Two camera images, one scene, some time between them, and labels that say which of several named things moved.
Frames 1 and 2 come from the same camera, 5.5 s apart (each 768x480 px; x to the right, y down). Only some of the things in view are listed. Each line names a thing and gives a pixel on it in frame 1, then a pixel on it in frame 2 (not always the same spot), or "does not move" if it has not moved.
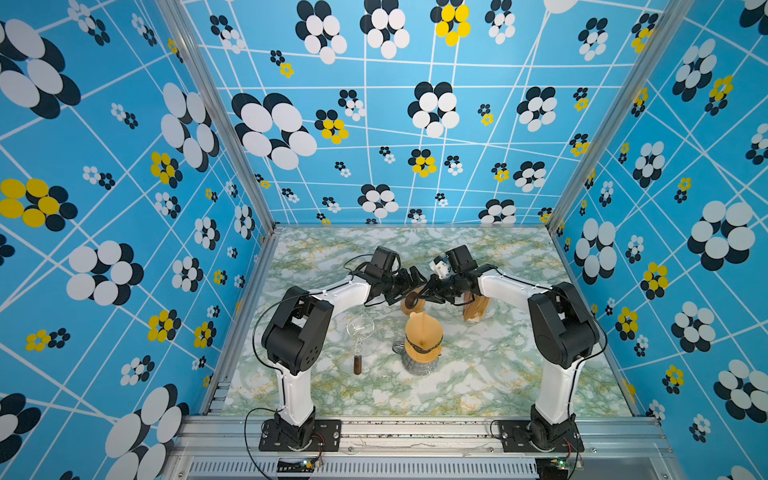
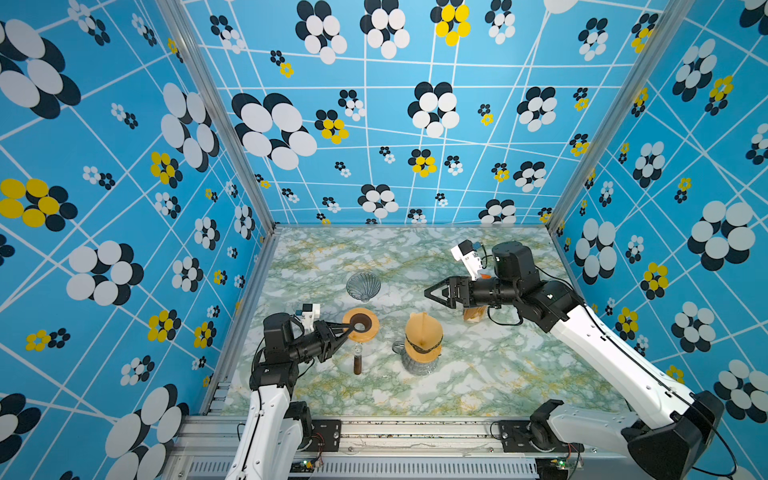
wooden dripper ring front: x=423 y=357 does not move
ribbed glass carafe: x=410 y=365 does not move
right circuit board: x=552 y=468 does not move
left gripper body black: x=394 y=285 -> x=326 y=345
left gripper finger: x=401 y=296 -> x=341 y=346
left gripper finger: x=417 y=279 -> x=335 y=325
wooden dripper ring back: x=411 y=300 -> x=365 y=324
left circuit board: x=296 y=464 does not move
